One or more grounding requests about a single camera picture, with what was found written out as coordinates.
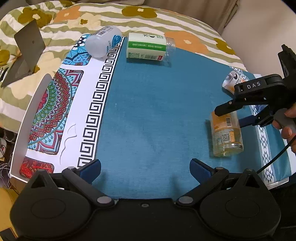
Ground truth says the clear cup with orange label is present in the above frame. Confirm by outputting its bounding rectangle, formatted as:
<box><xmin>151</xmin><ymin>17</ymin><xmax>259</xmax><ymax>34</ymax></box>
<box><xmin>210</xmin><ymin>111</ymin><xmax>244</xmax><ymax>157</ymax></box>

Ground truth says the orange cartoon print cup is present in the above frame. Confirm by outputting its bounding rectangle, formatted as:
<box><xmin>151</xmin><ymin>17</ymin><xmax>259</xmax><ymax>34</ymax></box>
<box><xmin>222</xmin><ymin>70</ymin><xmax>248</xmax><ymax>95</ymax></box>

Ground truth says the white frosted plastic cup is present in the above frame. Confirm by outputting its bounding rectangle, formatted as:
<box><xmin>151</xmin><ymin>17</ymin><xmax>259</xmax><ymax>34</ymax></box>
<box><xmin>85</xmin><ymin>26</ymin><xmax>122</xmax><ymax>58</ymax></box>

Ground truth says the person's right hand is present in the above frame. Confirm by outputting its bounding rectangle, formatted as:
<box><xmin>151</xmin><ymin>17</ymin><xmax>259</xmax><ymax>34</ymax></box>
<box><xmin>273</xmin><ymin>104</ymin><xmax>295</xmax><ymax>153</ymax></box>

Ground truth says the blue patterned table mat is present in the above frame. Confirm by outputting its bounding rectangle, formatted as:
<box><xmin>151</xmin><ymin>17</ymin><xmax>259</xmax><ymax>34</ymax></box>
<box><xmin>26</xmin><ymin>35</ymin><xmax>285</xmax><ymax>199</ymax></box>

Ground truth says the white folding table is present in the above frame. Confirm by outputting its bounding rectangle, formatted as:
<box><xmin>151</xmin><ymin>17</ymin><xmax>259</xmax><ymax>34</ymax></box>
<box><xmin>10</xmin><ymin>74</ymin><xmax>53</xmax><ymax>183</ymax></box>

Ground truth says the grey folding stand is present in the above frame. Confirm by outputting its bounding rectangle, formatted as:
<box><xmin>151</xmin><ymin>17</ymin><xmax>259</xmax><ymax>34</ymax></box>
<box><xmin>1</xmin><ymin>20</ymin><xmax>45</xmax><ymax>87</ymax></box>

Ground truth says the floral striped quilt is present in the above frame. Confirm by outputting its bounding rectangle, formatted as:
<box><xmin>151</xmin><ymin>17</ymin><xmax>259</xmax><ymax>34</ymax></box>
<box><xmin>1</xmin><ymin>1</ymin><xmax>244</xmax><ymax>133</ymax></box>

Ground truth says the black cable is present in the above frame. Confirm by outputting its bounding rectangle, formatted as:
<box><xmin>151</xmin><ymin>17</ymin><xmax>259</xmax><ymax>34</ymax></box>
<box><xmin>256</xmin><ymin>135</ymin><xmax>296</xmax><ymax>174</ymax></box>

